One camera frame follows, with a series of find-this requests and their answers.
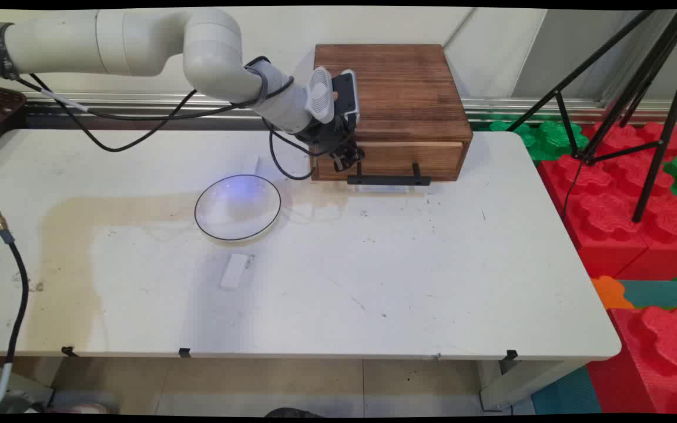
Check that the brown wooden cabinet box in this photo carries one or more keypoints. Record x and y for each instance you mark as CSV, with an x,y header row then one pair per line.
x,y
397,88

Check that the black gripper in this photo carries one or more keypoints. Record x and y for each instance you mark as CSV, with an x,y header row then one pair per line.
x,y
327,135

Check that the teal foam block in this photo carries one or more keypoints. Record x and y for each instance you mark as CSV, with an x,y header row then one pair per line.
x,y
662,294

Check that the teal foam floor mat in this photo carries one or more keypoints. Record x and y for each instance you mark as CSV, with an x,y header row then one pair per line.
x,y
565,393

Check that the aluminium window rail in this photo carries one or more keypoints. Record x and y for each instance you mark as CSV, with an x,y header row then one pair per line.
x,y
127,101

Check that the black table clip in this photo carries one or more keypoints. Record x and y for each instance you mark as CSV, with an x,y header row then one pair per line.
x,y
184,352
510,355
69,351

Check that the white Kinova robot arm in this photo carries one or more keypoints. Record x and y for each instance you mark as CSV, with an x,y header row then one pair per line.
x,y
138,41

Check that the orange foam block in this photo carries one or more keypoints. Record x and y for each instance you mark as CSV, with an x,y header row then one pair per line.
x,y
609,292

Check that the black tripod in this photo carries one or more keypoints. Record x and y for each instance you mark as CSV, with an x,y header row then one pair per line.
x,y
665,136

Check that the white framed wrist camera box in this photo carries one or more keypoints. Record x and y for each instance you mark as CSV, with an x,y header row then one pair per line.
x,y
349,94

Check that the white plate with black rim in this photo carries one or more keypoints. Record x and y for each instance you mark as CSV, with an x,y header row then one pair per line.
x,y
238,208

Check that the large red foam block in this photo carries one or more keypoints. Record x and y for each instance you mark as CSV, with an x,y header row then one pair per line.
x,y
656,358

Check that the white table leg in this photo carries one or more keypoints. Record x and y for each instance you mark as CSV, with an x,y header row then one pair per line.
x,y
520,385

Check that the white rectangular block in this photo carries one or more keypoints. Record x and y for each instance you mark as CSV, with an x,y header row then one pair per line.
x,y
235,271

